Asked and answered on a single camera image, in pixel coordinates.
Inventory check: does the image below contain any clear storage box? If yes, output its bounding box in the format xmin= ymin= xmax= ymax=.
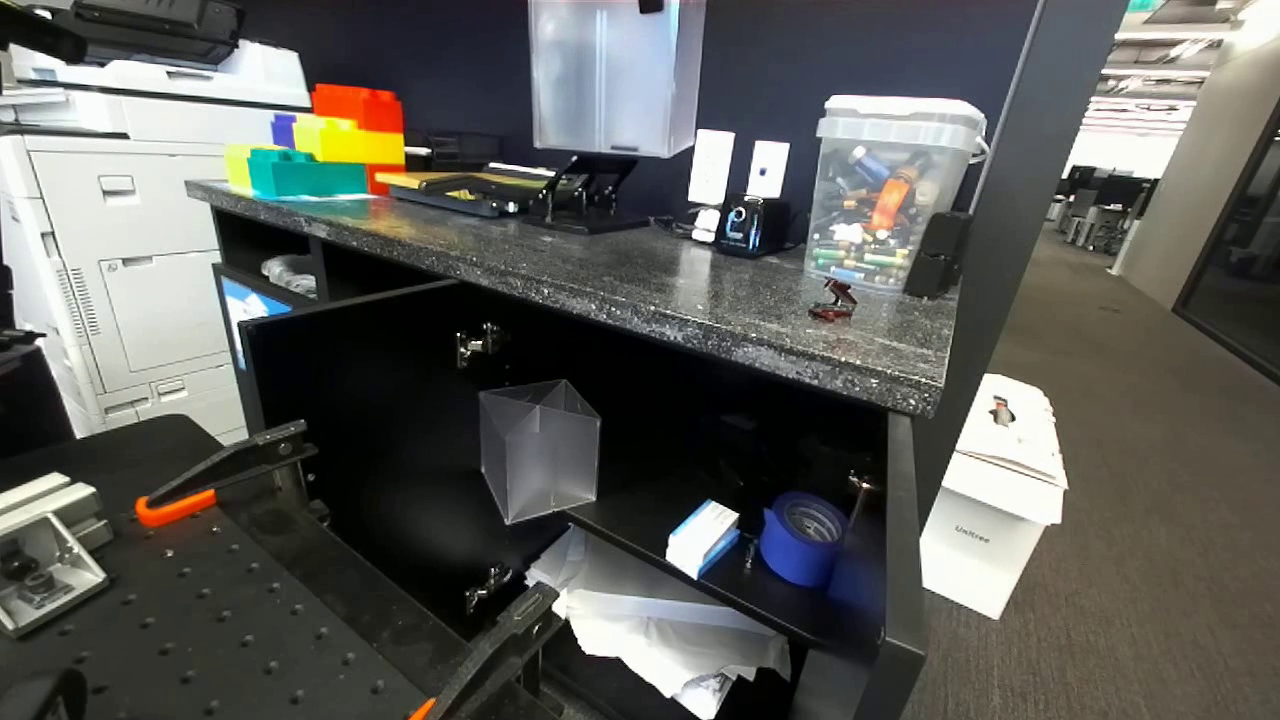
xmin=480 ymin=380 xmax=600 ymax=525
xmin=526 ymin=0 xmax=707 ymax=159

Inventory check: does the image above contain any metal cabinet hinge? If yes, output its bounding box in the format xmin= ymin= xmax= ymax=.
xmin=456 ymin=319 xmax=503 ymax=367

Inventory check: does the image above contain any small white blue box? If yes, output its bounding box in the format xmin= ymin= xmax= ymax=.
xmin=665 ymin=500 xmax=739 ymax=579

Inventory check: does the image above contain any black cabinet door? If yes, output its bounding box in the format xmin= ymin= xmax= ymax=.
xmin=239 ymin=279 xmax=559 ymax=637

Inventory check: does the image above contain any orange storage bin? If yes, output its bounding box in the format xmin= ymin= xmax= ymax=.
xmin=311 ymin=82 xmax=402 ymax=132

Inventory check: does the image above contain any yellow storage bin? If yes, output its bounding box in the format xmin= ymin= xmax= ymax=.
xmin=292 ymin=115 xmax=402 ymax=168

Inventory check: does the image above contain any black speaker with blue logo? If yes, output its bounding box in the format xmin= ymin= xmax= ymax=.
xmin=717 ymin=199 xmax=796 ymax=258

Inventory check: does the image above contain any granite countertop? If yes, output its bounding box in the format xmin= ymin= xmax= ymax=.
xmin=187 ymin=178 xmax=961 ymax=415

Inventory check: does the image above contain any small red black figurine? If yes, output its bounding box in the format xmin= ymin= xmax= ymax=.
xmin=806 ymin=274 xmax=861 ymax=325

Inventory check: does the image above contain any white card left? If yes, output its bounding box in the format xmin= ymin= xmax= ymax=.
xmin=689 ymin=128 xmax=737 ymax=206

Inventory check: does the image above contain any white card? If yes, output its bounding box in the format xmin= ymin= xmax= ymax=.
xmin=689 ymin=128 xmax=737 ymax=206
xmin=743 ymin=138 xmax=793 ymax=199

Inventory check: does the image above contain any blue tape roll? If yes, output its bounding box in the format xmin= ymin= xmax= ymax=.
xmin=761 ymin=491 xmax=847 ymax=589

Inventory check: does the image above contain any white card right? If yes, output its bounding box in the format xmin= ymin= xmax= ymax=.
xmin=743 ymin=138 xmax=793 ymax=199

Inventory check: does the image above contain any crumpled white plastic sheet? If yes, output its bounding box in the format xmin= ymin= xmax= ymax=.
xmin=523 ymin=526 xmax=793 ymax=720

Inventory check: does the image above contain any black orange clamp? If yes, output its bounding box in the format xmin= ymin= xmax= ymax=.
xmin=407 ymin=585 xmax=559 ymax=720
xmin=132 ymin=421 xmax=311 ymax=531

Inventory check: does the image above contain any clear tub with toys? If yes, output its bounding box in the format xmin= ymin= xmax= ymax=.
xmin=806 ymin=96 xmax=989 ymax=287

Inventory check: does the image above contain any black device on counter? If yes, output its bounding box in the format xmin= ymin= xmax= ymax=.
xmin=902 ymin=211 xmax=966 ymax=298

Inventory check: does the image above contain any black perforated work table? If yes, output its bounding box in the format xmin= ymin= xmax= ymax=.
xmin=0 ymin=415 xmax=458 ymax=720

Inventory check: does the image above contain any white office printer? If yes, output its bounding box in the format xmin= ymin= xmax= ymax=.
xmin=0 ymin=39 xmax=311 ymax=441

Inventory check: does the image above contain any silver aluminium bracket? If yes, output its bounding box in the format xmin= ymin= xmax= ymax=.
xmin=0 ymin=472 xmax=111 ymax=637

